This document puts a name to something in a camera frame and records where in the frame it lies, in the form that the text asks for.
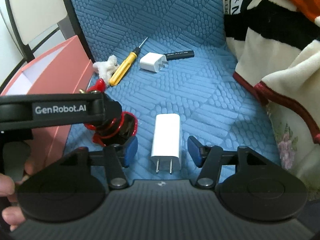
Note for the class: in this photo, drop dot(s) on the blue textured sofa cover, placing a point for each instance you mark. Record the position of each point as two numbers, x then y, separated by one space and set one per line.
212 106

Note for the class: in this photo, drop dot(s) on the beige chair with black frame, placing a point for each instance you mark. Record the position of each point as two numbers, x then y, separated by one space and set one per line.
30 18

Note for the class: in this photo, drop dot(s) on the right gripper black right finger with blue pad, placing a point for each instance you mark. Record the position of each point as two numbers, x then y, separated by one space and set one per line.
208 158

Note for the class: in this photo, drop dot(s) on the tall white charger plug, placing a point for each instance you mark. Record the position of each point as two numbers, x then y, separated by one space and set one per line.
166 145

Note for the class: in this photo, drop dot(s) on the person's left hand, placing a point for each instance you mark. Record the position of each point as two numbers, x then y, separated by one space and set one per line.
13 214

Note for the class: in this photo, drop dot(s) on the square white charger plug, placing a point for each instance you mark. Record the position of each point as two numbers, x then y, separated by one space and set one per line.
153 62

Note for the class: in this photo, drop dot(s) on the yellow handled screwdriver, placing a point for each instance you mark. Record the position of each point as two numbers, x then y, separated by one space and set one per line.
126 64

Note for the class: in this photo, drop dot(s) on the pink cardboard box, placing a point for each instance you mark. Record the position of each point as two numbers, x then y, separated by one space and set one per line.
64 69

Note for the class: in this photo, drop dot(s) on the cream black patterned blanket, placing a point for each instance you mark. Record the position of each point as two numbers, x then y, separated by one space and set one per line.
276 44

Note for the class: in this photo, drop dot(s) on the white fluffy hair clip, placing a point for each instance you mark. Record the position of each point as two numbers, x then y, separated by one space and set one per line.
105 69

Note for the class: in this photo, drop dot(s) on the black usb stick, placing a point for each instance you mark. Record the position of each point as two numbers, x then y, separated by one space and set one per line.
179 55

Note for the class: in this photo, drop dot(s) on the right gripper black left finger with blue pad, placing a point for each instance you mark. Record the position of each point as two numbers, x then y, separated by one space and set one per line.
117 157

